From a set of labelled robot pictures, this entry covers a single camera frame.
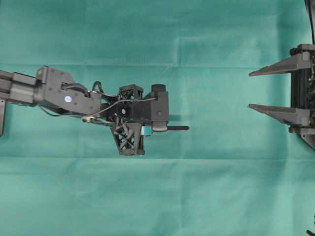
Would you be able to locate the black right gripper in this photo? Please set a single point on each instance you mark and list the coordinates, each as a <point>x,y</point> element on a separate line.
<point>301,116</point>

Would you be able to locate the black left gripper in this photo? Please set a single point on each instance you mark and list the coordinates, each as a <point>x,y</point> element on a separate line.
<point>136,116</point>

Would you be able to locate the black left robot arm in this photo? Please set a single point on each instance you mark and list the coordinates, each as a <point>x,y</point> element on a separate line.
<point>57,94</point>

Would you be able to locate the green table cloth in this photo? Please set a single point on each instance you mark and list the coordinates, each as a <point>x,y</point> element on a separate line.
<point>235,172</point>

